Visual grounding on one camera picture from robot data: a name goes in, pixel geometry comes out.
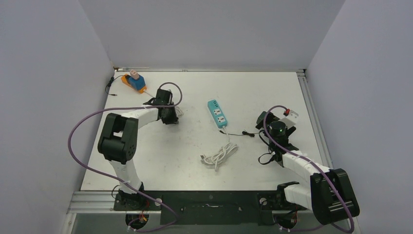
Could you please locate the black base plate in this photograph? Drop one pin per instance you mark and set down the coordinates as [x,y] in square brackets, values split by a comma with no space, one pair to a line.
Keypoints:
[209,207]

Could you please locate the aluminium rail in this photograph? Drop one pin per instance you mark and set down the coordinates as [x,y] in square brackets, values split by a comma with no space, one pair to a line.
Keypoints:
[320,139]
[104,202]

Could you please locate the aluminium right rail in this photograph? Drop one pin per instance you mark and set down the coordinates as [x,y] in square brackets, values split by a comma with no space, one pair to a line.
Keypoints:
[320,139]

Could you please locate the white charger plug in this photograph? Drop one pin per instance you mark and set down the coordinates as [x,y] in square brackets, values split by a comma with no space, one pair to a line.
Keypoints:
[134,74]

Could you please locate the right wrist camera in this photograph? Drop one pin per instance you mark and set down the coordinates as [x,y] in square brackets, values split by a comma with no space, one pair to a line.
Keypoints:
[290,118]

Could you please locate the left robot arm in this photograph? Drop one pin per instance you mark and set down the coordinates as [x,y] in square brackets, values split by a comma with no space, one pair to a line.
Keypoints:
[118,140]

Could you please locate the aluminium front rail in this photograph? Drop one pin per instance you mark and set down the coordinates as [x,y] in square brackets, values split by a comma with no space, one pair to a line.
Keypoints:
[104,202]

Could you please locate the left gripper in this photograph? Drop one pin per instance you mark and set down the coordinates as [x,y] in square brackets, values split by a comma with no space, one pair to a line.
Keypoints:
[172,120]

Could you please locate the teal power strip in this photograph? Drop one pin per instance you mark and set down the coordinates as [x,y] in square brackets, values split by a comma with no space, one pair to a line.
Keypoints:
[217,113]

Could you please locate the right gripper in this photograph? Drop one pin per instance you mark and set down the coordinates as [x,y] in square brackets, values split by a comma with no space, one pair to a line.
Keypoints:
[270,117]

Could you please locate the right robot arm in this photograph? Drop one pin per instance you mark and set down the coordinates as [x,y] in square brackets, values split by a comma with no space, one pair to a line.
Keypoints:
[327,192]

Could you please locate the blue plug adapter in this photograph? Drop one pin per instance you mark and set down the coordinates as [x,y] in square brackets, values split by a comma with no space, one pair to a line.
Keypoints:
[137,84]

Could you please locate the green cube plug adapter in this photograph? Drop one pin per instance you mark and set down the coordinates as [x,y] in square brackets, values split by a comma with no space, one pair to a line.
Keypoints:
[259,121]

